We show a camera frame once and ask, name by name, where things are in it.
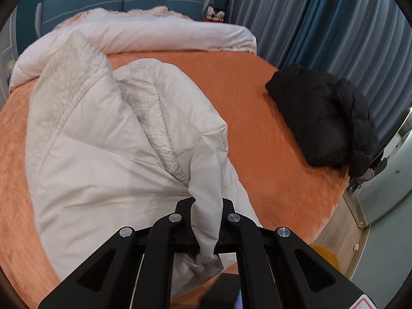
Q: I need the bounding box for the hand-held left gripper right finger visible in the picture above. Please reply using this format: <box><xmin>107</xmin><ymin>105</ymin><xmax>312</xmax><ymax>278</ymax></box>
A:
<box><xmin>214</xmin><ymin>199</ymin><xmax>367</xmax><ymax>309</ymax></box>

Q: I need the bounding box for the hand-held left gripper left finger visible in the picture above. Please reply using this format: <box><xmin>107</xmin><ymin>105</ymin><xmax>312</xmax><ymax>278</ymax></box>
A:
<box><xmin>38</xmin><ymin>197</ymin><xmax>198</xmax><ymax>309</ymax></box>

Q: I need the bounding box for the white quilted jacket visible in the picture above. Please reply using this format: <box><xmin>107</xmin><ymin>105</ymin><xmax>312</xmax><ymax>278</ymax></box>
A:
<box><xmin>25</xmin><ymin>30</ymin><xmax>263</xmax><ymax>298</ymax></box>

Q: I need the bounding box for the yellow round object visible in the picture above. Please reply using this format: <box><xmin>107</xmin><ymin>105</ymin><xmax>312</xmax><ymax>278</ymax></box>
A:
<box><xmin>311</xmin><ymin>245</ymin><xmax>342</xmax><ymax>272</ymax></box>

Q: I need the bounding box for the orange bed blanket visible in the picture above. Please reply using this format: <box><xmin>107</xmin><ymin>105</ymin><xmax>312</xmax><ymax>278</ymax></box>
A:
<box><xmin>0</xmin><ymin>50</ymin><xmax>351</xmax><ymax>309</ymax></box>

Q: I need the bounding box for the black puffer jacket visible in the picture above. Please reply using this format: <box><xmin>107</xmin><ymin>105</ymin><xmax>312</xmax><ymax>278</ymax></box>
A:
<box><xmin>265</xmin><ymin>64</ymin><xmax>380</xmax><ymax>177</ymax></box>

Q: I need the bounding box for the gold framed mirror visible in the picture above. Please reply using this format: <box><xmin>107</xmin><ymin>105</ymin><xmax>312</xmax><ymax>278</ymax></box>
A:
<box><xmin>349</xmin><ymin>106</ymin><xmax>412</xmax><ymax>229</ymax></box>

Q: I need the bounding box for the pale pink duvet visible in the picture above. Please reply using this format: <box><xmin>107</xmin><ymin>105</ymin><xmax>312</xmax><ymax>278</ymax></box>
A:
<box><xmin>9</xmin><ymin>8</ymin><xmax>257</xmax><ymax>89</ymax></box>

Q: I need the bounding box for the grey and blue curtain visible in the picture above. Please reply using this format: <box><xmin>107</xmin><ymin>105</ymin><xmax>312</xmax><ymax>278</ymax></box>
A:
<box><xmin>225</xmin><ymin>0</ymin><xmax>412</xmax><ymax>142</ymax></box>

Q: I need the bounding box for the pink fluffy blanket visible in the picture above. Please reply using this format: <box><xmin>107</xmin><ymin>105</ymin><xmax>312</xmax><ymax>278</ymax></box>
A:
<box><xmin>125</xmin><ymin>5</ymin><xmax>194</xmax><ymax>21</ymax></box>

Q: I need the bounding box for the white wardrobe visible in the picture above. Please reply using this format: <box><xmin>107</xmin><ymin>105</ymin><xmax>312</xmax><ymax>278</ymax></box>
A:
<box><xmin>0</xmin><ymin>13</ymin><xmax>18</xmax><ymax>94</ymax></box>

